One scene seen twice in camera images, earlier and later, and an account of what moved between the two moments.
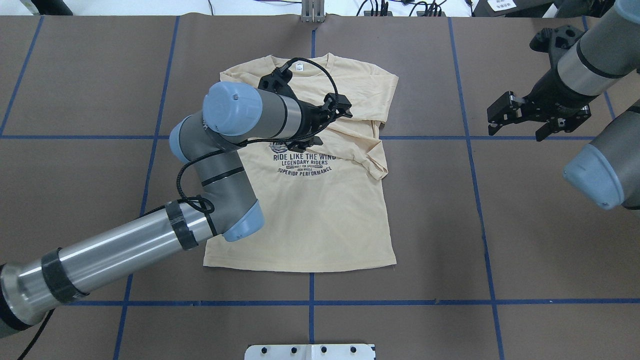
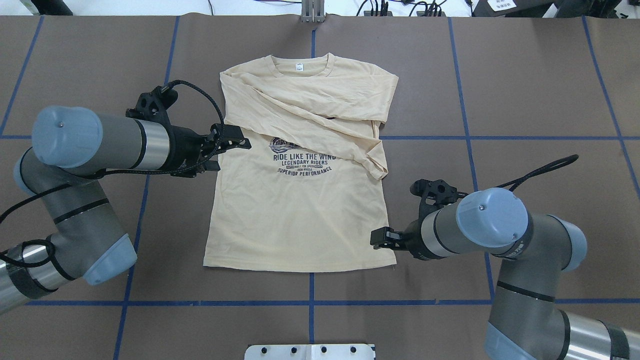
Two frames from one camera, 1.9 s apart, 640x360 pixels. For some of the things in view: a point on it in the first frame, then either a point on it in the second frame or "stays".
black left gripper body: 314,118 -> 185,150
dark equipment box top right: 538,8 stays
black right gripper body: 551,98 -> 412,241
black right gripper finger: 506,110 -> 385,237
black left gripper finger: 300,146 -> 208,165
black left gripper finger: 337,105 -> 226,136
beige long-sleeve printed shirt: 323,207 stays
